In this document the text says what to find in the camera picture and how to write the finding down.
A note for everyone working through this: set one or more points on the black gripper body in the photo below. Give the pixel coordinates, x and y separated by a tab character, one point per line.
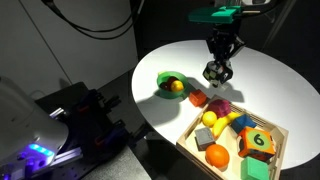
223	41

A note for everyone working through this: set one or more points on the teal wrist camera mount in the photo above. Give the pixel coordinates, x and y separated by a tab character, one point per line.
213	15

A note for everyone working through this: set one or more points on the yellow toy lemon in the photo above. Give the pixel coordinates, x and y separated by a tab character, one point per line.
209	118

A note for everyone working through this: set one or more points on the orange toy fruit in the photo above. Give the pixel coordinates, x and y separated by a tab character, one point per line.
217	155

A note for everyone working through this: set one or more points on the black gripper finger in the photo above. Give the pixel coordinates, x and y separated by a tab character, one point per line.
211	65
227	75

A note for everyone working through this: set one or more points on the green foam cube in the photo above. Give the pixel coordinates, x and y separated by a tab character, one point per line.
255	169

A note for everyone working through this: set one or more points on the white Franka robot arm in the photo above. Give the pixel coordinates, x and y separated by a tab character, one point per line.
26	123

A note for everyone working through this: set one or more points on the dark red toy fruit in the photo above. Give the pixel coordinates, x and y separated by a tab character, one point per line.
164	86

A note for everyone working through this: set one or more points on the black white checkered plush cube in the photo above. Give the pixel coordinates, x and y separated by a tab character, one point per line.
213	75

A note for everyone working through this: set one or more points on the wooden box tray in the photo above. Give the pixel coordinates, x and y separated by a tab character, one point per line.
230	140

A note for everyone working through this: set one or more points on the orange numbered plush cube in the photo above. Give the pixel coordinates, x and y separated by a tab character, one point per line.
256	142

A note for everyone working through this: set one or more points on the green plastic bowl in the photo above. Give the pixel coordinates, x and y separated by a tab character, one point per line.
166	92

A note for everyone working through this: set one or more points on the blue foam cube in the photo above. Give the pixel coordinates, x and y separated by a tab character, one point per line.
243	122

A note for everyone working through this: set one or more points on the aluminium profile rail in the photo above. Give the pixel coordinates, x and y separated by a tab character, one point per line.
66	156

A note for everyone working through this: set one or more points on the purple black spring clamp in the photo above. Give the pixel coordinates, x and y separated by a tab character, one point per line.
96	100
111	136

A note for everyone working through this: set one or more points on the yellow toy banana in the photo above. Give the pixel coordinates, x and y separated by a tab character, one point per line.
222	125

